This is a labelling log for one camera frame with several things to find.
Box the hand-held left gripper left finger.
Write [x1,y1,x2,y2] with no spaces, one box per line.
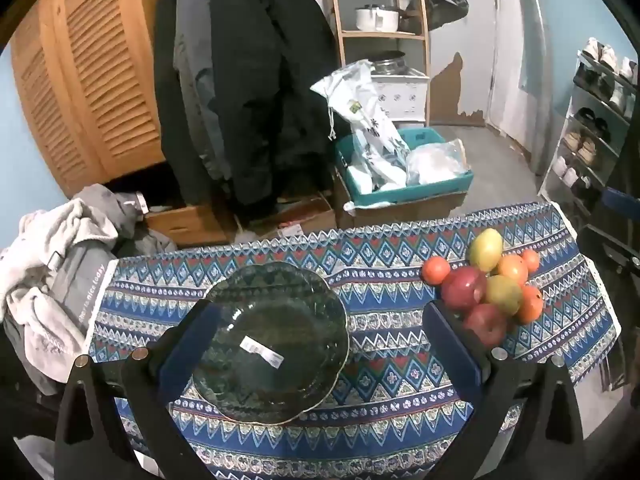
[54,300,224,480]

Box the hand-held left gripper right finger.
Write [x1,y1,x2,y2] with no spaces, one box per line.
[423,300,584,480]

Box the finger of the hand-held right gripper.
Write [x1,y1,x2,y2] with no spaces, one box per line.
[600,185,640,212]
[577,224,640,270]

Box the red apple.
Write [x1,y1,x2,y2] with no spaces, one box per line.
[441,266,487,310]
[462,303,508,350]

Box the green-red mango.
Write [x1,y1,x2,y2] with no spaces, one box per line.
[485,275,524,316]

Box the dark green glass plate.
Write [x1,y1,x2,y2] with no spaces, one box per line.
[191,261,351,423]

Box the group of shoes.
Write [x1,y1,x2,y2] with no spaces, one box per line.
[550,36,640,197]

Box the white shoe rack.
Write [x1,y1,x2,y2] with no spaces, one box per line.
[537,49,640,213]

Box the large yellow-green mango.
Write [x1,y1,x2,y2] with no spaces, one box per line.
[468,228,504,272]

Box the blue patterned tablecloth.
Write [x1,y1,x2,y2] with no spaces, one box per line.
[85,201,623,480]

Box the wooden drawer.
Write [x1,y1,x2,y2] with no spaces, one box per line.
[144,201,232,249]

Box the large cardboard box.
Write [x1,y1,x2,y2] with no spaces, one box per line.
[333,170,468,232]

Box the grey clothing pile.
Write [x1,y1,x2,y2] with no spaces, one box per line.
[50,182,177,343]

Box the flat cardboard box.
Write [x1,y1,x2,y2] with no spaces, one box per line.
[234,192,339,244]

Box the clear plastic bag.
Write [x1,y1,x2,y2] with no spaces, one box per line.
[406,139,469,186]

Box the pile of grey clothes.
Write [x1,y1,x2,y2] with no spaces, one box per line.
[0,197,122,372]

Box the white door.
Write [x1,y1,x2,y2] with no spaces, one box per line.
[479,0,547,143]

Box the white patterned storage box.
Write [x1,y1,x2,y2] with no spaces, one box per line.
[372,72,431,122]

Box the metal pot with black lid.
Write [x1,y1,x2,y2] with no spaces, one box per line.
[372,51,407,75]

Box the dark hanging bag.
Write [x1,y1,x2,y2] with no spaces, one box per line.
[406,0,472,35]

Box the black coat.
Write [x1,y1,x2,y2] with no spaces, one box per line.
[152,0,346,208]

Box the grey jacket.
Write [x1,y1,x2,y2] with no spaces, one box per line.
[172,0,228,183]

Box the wooden louvered wardrobe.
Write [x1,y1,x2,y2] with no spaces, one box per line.
[10,0,168,196]

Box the white pot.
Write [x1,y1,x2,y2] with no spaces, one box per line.
[355,4,401,32]

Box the wooden shelf unit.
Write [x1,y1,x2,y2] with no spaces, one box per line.
[320,0,432,126]

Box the white printed drawstring bag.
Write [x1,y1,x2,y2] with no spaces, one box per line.
[310,59,412,192]

